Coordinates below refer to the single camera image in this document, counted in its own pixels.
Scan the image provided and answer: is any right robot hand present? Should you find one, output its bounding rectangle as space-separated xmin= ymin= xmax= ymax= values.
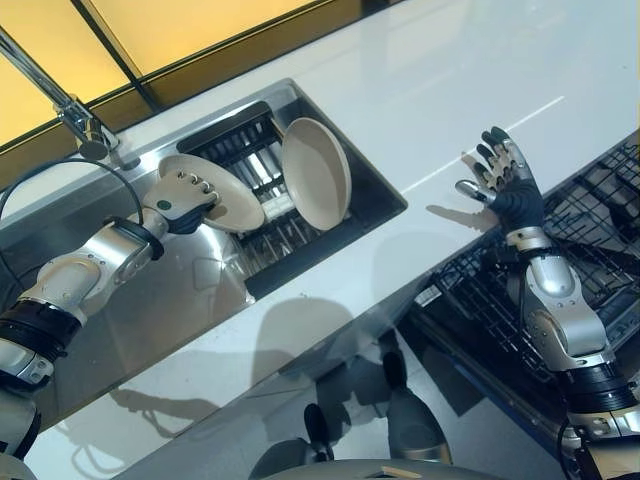
xmin=454 ymin=125 xmax=546 ymax=236

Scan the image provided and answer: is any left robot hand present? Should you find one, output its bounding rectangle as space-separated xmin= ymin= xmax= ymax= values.
xmin=141 ymin=169 xmax=222 ymax=235

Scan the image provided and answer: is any beige round plate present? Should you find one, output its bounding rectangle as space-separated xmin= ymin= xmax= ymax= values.
xmin=157 ymin=153 xmax=267 ymax=233

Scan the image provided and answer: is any open dishwasher door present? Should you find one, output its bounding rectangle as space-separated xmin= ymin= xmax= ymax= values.
xmin=394 ymin=294 xmax=576 ymax=446

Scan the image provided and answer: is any stainless steel sink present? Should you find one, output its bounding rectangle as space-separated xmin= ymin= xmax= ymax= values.
xmin=0 ymin=78 xmax=409 ymax=419

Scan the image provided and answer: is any black dish rack in sink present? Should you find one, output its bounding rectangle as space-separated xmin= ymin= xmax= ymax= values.
xmin=176 ymin=101 xmax=402 ymax=301

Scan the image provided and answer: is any chrome kitchen faucet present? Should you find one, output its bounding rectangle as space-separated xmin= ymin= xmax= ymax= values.
xmin=0 ymin=24 xmax=122 ymax=161

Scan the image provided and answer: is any large beige deep plate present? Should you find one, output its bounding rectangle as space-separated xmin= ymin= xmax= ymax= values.
xmin=278 ymin=116 xmax=353 ymax=232

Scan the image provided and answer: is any silver robot right leg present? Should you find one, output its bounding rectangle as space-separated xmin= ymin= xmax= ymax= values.
xmin=380 ymin=349 xmax=454 ymax=469

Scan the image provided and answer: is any dark robot left foot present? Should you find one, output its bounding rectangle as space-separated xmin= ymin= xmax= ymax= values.
xmin=303 ymin=402 xmax=337 ymax=464

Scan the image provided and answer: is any silver robot torso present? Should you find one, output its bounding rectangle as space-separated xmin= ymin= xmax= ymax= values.
xmin=247 ymin=437 xmax=509 ymax=480

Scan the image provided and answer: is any black cable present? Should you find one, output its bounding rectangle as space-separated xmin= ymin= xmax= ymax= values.
xmin=0 ymin=158 xmax=147 ymax=227

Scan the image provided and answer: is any black wire dishwasher rack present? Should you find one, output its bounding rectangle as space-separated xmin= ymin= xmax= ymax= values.
xmin=414 ymin=142 xmax=640 ymax=384

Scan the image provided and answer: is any dark window frame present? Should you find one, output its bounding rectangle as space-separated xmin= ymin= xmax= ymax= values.
xmin=0 ymin=0 xmax=351 ymax=174

